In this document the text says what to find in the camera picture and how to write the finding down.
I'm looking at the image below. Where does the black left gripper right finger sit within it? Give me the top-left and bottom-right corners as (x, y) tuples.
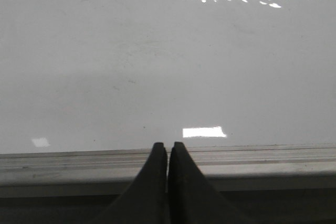
(167, 142), (255, 223)

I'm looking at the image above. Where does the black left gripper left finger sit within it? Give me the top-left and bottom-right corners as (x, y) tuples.
(91, 142), (167, 223)

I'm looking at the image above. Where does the aluminium whiteboard tray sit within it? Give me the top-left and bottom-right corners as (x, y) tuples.
(1, 144), (335, 198)

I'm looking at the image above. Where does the white whiteboard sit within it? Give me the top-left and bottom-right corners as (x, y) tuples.
(1, 0), (335, 154)

